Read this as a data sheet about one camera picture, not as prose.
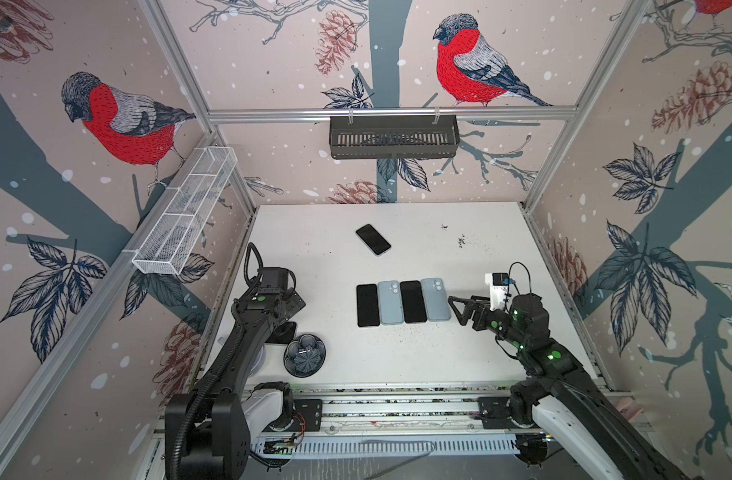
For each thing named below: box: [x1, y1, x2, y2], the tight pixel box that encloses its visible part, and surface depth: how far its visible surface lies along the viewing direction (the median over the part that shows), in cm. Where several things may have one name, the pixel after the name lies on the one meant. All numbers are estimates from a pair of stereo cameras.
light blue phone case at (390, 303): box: [377, 280, 405, 326], surface depth 95 cm
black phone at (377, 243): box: [356, 224, 391, 255], surface depth 114 cm
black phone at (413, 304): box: [400, 280, 427, 323], surface depth 95 cm
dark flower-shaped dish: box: [283, 334, 326, 378], surface depth 83 cm
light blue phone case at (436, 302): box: [421, 277, 451, 321], surface depth 98 cm
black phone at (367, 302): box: [356, 284, 380, 327], surface depth 95 cm
